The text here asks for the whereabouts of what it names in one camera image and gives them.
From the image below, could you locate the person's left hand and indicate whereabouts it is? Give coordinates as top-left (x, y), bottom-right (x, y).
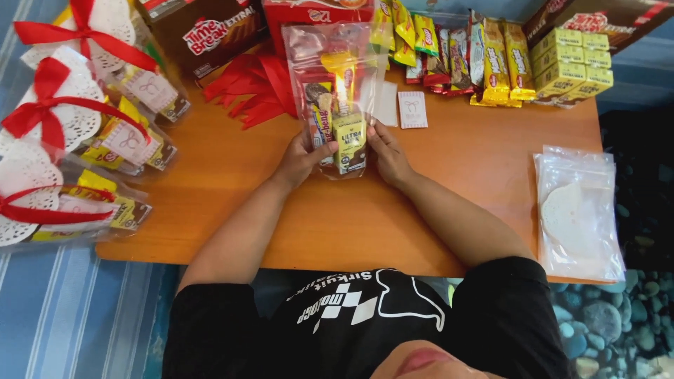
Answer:
top-left (271, 129), bottom-right (339, 190)

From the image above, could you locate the person's right hand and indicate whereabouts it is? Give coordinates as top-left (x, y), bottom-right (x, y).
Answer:
top-left (367, 121), bottom-right (418, 188)

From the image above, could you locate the clear plastic snack bag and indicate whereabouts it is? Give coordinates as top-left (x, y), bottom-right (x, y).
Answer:
top-left (282, 22), bottom-right (391, 181)

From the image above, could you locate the yellow milk carton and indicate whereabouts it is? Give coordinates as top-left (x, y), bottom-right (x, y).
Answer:
top-left (332, 113), bottom-right (368, 175)

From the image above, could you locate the white paper sheet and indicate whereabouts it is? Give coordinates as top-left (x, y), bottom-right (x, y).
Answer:
top-left (373, 80), bottom-right (400, 127)

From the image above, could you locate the white card with bow print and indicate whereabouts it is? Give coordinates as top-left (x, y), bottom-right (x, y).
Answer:
top-left (397, 91), bottom-right (429, 130)

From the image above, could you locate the red chocolate wafer packet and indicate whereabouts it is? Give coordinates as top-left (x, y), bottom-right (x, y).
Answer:
top-left (300, 74), bottom-right (336, 165)

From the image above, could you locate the yellow snack bar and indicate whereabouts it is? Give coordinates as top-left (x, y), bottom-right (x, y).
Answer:
top-left (322, 51), bottom-right (358, 117)

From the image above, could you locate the heap of yellow snack packets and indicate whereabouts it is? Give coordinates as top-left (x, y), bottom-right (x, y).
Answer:
top-left (371, 0), bottom-right (441, 70)

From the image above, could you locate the heap of brown chocolate packets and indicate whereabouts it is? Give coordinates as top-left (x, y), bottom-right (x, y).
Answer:
top-left (405, 11), bottom-right (486, 97)

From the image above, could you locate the yellow wafer bar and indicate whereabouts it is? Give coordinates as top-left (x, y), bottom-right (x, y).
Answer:
top-left (503, 21), bottom-right (537, 102)
top-left (481, 18), bottom-right (513, 104)
top-left (469, 93), bottom-right (523, 109)

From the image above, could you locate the pile of red ribbons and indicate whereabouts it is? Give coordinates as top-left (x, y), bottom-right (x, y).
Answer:
top-left (202, 53), bottom-right (299, 130)

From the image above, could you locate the red snack carton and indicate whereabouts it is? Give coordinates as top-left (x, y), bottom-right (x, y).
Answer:
top-left (262, 0), bottom-right (376, 60)

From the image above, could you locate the person's black printed t-shirt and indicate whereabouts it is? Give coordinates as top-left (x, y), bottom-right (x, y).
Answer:
top-left (161, 256), bottom-right (578, 379)

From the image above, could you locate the white paper doily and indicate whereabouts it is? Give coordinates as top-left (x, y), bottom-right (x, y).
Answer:
top-left (540, 182), bottom-right (586, 246)

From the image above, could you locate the brown snack carton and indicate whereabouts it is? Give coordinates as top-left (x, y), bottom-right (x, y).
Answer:
top-left (522, 0), bottom-right (674, 56)
top-left (135, 0), bottom-right (270, 80)

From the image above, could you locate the stack of yellow milk cartons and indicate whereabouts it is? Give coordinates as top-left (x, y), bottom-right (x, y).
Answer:
top-left (529, 27), bottom-right (615, 109)

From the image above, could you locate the stack of clear plastic bags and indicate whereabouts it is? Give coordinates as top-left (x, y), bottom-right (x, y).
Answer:
top-left (532, 145), bottom-right (627, 284)

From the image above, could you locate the ribboned gift snack pack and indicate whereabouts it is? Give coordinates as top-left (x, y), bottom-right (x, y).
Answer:
top-left (13, 0), bottom-right (192, 125)
top-left (0, 46), bottom-right (179, 178)
top-left (0, 139), bottom-right (154, 254)

